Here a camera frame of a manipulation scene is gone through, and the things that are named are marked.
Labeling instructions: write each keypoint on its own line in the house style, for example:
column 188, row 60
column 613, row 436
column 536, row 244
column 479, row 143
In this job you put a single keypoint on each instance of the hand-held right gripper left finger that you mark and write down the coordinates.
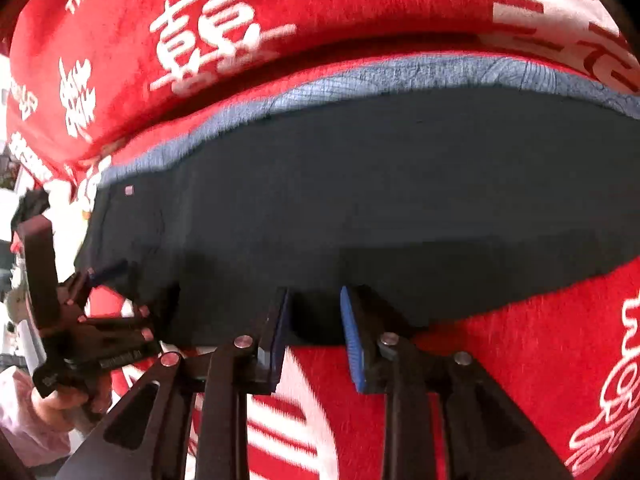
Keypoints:
column 278, row 345

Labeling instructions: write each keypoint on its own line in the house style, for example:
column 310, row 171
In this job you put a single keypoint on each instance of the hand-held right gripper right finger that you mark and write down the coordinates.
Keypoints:
column 352, row 345

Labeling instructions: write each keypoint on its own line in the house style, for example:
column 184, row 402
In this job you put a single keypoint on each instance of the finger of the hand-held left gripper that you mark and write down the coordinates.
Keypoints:
column 120, row 321
column 106, row 275

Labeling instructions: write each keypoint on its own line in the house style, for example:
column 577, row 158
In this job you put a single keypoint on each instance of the black pants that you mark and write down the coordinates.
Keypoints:
column 350, row 185

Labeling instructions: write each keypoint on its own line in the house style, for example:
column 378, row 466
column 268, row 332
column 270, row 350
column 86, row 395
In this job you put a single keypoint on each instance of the person's left hand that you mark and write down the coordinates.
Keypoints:
column 55, row 405

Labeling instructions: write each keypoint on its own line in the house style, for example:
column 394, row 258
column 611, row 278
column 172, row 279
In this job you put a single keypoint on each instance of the red printed blanket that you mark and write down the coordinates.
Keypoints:
column 350, row 10

